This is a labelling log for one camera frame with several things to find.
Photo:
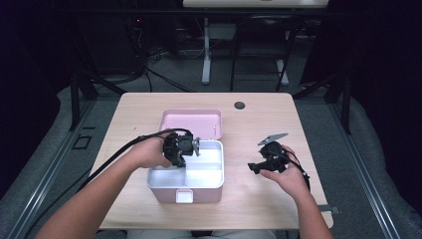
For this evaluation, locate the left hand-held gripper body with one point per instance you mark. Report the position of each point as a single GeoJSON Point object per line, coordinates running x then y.
{"type": "Point", "coordinates": [180, 146]}

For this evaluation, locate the white desk top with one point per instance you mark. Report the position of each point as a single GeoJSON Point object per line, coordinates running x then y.
{"type": "Point", "coordinates": [255, 3]}

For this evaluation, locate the person's right hand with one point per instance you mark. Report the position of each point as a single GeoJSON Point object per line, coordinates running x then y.
{"type": "Point", "coordinates": [293, 181]}

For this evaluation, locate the aluminium floor rail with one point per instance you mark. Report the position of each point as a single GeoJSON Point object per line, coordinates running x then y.
{"type": "Point", "coordinates": [43, 186]}
{"type": "Point", "coordinates": [365, 179]}

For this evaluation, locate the pink storage box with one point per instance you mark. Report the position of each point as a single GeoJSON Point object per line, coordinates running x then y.
{"type": "Point", "coordinates": [202, 172]}

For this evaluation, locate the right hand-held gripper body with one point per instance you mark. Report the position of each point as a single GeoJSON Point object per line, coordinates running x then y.
{"type": "Point", "coordinates": [273, 157]}

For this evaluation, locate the person's left hand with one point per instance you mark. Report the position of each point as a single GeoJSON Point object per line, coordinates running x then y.
{"type": "Point", "coordinates": [149, 154]}

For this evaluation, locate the black frame post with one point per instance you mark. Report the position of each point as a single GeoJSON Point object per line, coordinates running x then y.
{"type": "Point", "coordinates": [346, 106]}
{"type": "Point", "coordinates": [74, 103]}

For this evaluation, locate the white desk leg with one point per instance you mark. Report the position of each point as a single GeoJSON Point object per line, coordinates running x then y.
{"type": "Point", "coordinates": [206, 56]}
{"type": "Point", "coordinates": [283, 73]}

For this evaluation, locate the grey metal bracket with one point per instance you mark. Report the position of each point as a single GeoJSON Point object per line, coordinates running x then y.
{"type": "Point", "coordinates": [330, 209]}

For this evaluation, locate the black chair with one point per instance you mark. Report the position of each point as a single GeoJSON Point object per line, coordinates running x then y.
{"type": "Point", "coordinates": [262, 23]}

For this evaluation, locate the grey box under desk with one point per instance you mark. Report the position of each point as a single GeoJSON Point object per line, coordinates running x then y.
{"type": "Point", "coordinates": [221, 31]}

